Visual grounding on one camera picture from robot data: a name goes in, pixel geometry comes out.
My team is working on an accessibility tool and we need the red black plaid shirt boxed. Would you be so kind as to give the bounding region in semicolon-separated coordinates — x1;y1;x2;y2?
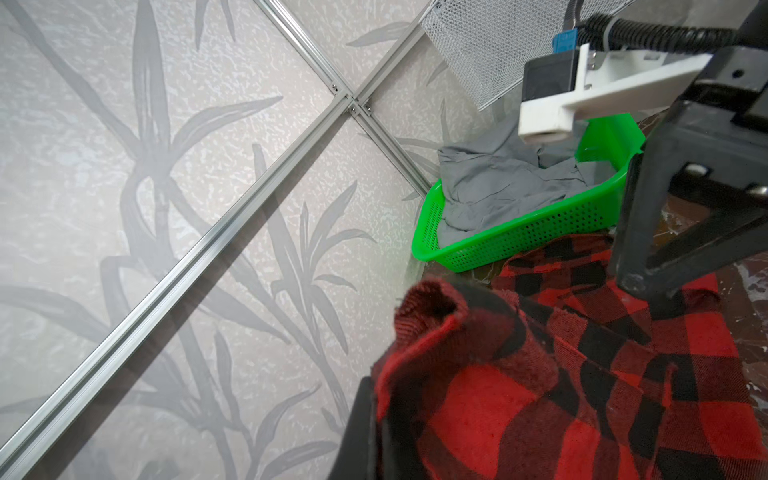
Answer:
372;234;767;479

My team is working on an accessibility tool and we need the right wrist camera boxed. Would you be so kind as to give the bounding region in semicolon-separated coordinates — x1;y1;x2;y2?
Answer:
518;44;712;144

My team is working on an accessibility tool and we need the white wire mesh basket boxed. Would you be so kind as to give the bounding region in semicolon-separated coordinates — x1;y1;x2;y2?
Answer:
420;0;631;110

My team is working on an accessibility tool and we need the grey long sleeve shirt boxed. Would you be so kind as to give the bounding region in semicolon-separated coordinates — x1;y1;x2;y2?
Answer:
437;112;616;248

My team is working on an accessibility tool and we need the aluminium frame crossbar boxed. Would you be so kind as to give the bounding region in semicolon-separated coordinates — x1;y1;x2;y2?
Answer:
1;94;353;479

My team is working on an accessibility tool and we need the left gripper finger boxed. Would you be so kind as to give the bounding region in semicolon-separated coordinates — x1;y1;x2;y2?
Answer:
327;376;378;480

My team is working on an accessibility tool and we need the green plastic basket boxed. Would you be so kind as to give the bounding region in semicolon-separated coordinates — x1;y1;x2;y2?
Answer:
412;113;645;272

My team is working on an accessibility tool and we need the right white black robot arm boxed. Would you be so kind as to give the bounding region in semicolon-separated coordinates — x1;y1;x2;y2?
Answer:
579;2;767;300

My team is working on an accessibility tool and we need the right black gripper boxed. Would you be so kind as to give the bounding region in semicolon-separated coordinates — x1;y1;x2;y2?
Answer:
611;46;767;300

